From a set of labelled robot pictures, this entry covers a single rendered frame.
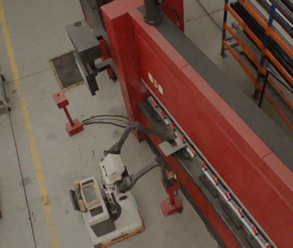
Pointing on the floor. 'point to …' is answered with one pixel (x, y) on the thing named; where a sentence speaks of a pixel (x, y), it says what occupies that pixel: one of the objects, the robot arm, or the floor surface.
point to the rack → (264, 56)
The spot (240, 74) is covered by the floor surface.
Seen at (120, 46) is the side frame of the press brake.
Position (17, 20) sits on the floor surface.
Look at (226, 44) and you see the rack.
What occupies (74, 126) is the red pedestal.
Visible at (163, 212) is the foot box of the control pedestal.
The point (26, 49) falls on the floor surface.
